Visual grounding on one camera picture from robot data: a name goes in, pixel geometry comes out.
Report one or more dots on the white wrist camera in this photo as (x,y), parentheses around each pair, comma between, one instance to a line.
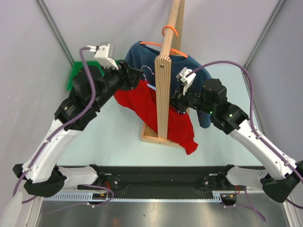
(103,55)
(186,77)

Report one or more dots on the light blue hanger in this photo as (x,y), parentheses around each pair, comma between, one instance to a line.
(146,79)

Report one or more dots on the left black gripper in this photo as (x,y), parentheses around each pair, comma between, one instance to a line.
(129,81)

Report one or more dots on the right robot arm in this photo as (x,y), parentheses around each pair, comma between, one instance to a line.
(281,173)

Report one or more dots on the red t shirt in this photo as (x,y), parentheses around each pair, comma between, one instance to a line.
(142,100)

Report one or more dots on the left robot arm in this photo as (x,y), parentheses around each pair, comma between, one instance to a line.
(88,95)

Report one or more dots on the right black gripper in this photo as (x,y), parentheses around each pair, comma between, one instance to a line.
(177,102)

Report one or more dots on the wooden hanger stand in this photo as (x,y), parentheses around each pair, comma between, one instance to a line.
(162,78)

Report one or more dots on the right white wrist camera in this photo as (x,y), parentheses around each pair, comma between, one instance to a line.
(186,77)

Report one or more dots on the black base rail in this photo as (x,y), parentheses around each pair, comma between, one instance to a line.
(165,182)

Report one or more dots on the orange hanger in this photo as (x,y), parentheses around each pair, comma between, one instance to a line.
(172,50)

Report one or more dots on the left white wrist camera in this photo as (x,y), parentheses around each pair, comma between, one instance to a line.
(103,55)

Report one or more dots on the green plastic tray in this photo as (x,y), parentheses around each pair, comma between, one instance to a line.
(77,66)

